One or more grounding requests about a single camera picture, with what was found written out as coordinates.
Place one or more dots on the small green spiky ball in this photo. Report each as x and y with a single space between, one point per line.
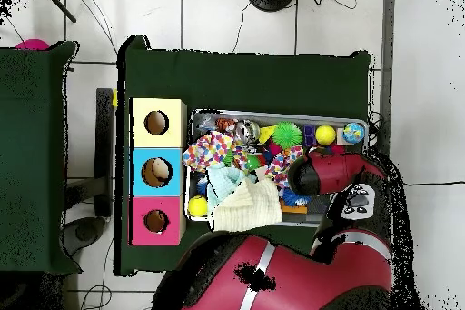
288 135

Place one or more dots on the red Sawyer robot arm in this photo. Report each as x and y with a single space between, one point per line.
330 172

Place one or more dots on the cream yellow cloth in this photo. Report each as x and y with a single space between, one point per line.
251 208

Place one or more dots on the wooden box with three holes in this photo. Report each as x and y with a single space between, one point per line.
171 179

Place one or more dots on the magenta bowl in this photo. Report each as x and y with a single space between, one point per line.
33 45

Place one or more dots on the clear shallow mesh bin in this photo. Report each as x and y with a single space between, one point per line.
190 186

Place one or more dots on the crushed silver can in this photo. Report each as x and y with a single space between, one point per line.
248 132

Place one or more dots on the black rod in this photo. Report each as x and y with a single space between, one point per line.
58 3

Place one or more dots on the side table with green cloth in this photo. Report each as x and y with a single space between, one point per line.
43 172

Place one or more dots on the blue globe ball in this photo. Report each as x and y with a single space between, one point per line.
354 132

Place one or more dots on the yellow smiley ball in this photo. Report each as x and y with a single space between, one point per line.
197 206

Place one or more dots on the polka dot colourful cloth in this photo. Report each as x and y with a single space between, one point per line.
283 163
207 151

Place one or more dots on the plain yellow ball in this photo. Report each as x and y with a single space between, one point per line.
325 135

